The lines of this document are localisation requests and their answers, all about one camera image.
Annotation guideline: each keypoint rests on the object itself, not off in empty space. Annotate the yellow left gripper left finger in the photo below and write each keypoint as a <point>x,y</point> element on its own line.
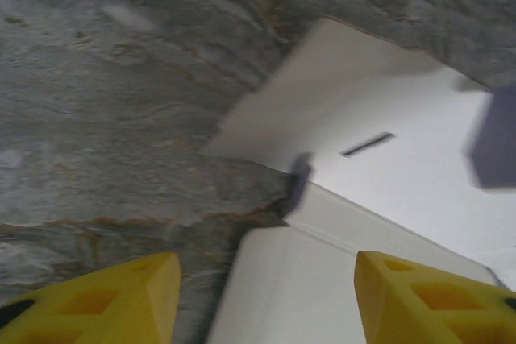
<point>101,303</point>

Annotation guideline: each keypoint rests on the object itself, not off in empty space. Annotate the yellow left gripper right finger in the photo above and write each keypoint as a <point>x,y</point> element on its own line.
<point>435,307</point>

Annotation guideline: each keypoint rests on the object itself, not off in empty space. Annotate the white and lavender paper box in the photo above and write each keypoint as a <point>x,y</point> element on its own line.
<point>363,98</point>

